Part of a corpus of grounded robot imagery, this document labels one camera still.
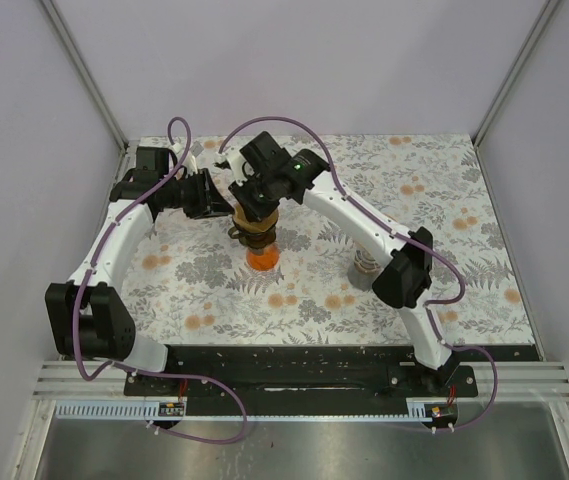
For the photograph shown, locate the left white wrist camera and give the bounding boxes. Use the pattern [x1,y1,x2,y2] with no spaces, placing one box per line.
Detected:
[169,141,204,176]

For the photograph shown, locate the glass of orange liquid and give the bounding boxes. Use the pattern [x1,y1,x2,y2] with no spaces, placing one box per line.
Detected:
[246,244,280,272]

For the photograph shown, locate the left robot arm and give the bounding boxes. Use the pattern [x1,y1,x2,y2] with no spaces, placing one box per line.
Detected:
[45,147,234,395]

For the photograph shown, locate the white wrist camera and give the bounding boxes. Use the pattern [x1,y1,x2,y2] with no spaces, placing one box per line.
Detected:
[214,151,254,184]
[169,141,204,176]

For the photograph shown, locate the floral tablecloth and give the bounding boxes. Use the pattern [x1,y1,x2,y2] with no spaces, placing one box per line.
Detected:
[120,134,534,345]

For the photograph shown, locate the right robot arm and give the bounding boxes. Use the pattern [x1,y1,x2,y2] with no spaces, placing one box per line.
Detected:
[222,131,455,396]

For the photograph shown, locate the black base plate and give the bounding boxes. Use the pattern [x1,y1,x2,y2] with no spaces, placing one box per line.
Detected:
[123,344,478,401]

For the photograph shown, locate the white slotted cable duct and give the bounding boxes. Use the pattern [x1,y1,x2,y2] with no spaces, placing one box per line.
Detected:
[55,398,457,424]

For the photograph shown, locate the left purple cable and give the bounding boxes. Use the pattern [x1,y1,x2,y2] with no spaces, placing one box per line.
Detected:
[72,117,249,444]

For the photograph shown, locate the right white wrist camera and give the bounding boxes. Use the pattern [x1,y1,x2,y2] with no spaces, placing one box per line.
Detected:
[214,151,254,184]

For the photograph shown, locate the dark green dripper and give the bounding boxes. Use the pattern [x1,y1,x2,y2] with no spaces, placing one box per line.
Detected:
[228,224,276,250]

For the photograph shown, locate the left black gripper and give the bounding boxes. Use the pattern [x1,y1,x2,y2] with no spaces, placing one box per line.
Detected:
[160,168,235,220]

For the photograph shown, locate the glass coffee carafe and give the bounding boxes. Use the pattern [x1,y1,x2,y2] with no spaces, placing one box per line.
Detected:
[347,249,380,291]

